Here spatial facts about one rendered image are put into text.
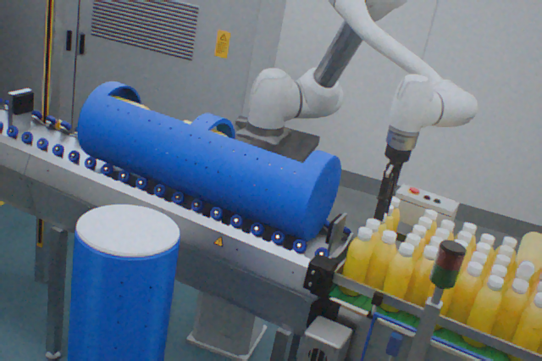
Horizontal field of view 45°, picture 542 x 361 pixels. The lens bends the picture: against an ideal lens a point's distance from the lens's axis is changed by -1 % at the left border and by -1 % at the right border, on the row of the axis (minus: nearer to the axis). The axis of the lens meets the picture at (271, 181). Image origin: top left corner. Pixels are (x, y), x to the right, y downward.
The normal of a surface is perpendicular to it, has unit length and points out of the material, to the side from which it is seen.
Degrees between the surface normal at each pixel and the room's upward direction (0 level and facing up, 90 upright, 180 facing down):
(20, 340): 0
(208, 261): 109
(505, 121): 90
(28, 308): 0
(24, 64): 90
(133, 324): 90
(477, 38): 90
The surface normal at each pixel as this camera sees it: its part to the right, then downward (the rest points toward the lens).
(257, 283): -0.46, 0.58
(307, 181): -0.23, -0.34
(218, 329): -0.31, 0.33
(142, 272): 0.45, 0.43
